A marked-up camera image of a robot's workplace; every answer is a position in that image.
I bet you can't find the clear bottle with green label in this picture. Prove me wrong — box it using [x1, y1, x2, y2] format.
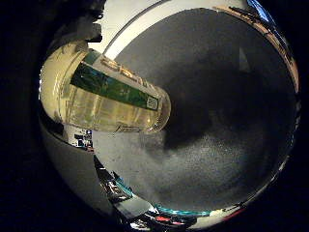
[39, 41, 172, 135]

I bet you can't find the blue rack of tubes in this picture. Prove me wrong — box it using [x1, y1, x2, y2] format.
[154, 204, 211, 218]

